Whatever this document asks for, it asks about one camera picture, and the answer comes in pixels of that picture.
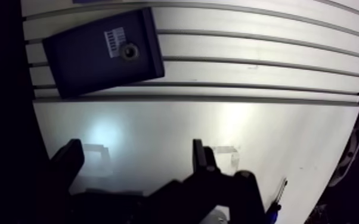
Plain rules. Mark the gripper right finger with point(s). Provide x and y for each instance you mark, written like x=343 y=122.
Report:
x=210 y=187

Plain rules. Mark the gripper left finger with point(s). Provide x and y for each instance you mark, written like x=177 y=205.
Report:
x=68 y=162

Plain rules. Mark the dark blue-grey tray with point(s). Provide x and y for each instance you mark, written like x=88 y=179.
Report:
x=104 y=53

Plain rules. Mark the pale holed strip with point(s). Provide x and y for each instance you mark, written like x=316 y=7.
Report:
x=351 y=150

